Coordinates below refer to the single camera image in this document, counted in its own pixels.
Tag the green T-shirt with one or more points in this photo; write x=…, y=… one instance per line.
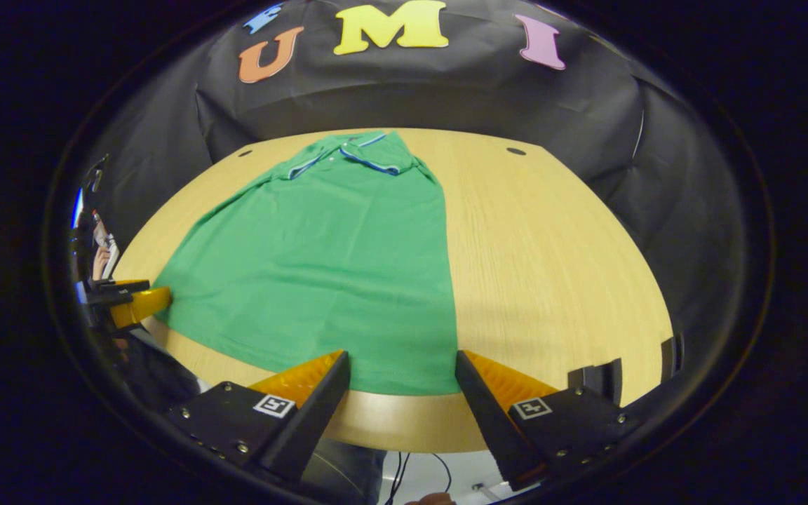
x=320, y=266

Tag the black bracket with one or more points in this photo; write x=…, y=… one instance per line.
x=674, y=358
x=604, y=382

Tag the black backdrop cloth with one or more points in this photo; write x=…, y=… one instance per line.
x=411, y=98

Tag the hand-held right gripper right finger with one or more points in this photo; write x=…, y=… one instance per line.
x=492, y=428

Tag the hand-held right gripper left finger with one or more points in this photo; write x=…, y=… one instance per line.
x=316, y=421

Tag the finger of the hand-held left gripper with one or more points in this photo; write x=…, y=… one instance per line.
x=123, y=286
x=141, y=305

